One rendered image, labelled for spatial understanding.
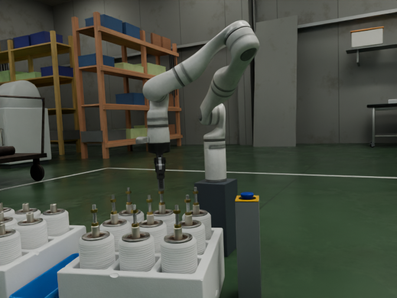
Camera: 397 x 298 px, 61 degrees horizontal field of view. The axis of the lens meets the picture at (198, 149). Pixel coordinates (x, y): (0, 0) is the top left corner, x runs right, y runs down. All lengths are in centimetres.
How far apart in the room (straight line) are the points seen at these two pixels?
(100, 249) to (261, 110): 625
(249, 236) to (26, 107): 495
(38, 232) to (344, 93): 669
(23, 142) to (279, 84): 472
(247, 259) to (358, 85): 647
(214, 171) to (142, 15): 830
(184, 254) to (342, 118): 663
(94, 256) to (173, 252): 22
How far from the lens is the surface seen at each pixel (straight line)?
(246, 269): 109
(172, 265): 89
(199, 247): 100
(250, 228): 104
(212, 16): 840
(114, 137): 615
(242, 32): 106
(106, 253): 97
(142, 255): 92
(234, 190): 145
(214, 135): 137
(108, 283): 94
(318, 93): 740
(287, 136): 680
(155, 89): 107
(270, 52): 728
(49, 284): 120
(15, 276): 112
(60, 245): 126
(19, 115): 559
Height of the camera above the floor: 55
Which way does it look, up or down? 5 degrees down
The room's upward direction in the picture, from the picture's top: 2 degrees counter-clockwise
